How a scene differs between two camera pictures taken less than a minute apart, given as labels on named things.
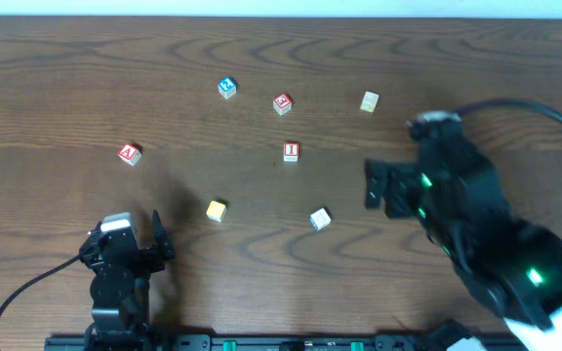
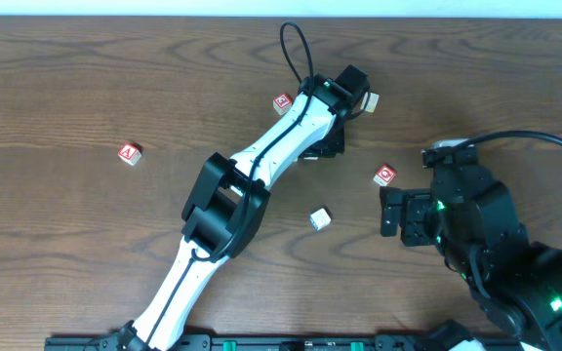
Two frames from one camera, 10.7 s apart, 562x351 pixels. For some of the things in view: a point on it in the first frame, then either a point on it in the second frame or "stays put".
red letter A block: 129,153 stays put
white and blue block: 320,218 stays put
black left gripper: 132,258 -> 330,146
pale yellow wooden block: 369,101 stays put
